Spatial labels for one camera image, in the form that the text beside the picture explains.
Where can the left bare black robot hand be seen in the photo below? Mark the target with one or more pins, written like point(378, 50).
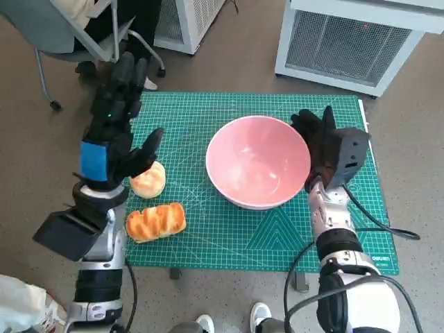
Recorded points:
point(114, 114)

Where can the right black gloved robot hand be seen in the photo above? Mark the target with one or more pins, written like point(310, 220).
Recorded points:
point(320, 145)

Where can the pink bowl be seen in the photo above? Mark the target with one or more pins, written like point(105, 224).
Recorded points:
point(256, 163)

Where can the round toy bread bun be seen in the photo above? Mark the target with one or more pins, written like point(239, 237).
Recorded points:
point(151, 182)

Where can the long striped toy bread loaf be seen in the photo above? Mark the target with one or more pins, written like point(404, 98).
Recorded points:
point(156, 222)

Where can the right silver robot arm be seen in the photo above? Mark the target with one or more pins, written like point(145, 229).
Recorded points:
point(333, 215)

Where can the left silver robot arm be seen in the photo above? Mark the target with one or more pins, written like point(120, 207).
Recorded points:
point(100, 249)

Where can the large white mesh cabinet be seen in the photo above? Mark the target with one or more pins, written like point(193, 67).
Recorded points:
point(347, 34)

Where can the grey office chair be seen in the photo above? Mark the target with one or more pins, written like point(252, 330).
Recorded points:
point(34, 27)

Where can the green cutting mat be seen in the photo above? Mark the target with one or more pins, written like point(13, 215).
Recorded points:
point(225, 236)

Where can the small white mesh cabinet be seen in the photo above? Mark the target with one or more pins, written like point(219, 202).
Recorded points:
point(204, 14)

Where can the white shoe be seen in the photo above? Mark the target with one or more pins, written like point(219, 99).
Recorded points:
point(261, 312)
point(205, 322)

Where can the white bag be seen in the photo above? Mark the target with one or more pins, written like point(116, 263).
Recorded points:
point(21, 305)

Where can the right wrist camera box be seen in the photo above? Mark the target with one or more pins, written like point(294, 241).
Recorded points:
point(350, 152)

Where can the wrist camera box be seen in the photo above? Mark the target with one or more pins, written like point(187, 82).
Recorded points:
point(66, 232)
point(350, 152)

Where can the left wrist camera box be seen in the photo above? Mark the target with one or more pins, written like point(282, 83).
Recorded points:
point(66, 232)

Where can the grey table leg bracket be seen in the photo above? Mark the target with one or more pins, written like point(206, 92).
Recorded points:
point(175, 274)
point(301, 282)

